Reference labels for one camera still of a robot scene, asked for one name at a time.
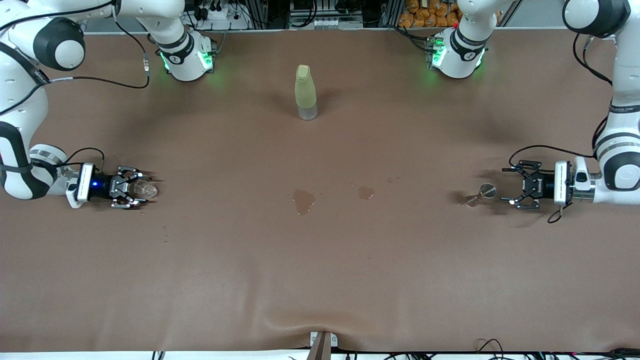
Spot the clear glass measuring beaker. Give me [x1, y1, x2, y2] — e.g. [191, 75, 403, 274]
[127, 180, 159, 201]

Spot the steel double cone jigger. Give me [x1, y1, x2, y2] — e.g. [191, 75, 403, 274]
[465, 183, 497, 207]

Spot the large liquid puddle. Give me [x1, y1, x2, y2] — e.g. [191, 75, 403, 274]
[292, 188, 317, 216]

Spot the white power strip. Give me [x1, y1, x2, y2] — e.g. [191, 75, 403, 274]
[192, 4, 251, 30]

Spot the orange snack pile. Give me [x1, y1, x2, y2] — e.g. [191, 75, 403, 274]
[398, 0, 463, 29]

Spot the yellow-green drink bottle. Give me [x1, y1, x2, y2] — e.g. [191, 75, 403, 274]
[295, 64, 319, 121]

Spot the brown table mat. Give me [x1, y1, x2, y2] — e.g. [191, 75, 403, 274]
[0, 27, 640, 353]

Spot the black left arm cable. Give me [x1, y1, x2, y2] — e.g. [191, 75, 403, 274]
[508, 32, 616, 224]

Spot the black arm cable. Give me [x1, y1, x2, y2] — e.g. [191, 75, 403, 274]
[0, 2, 151, 176]
[508, 32, 616, 224]

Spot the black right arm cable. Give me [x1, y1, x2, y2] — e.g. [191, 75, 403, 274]
[0, 2, 151, 176]

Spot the thin black cable loop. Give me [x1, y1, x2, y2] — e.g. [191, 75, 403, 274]
[477, 338, 506, 357]

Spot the metal table edge bracket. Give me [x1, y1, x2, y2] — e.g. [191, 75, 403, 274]
[310, 331, 338, 349]

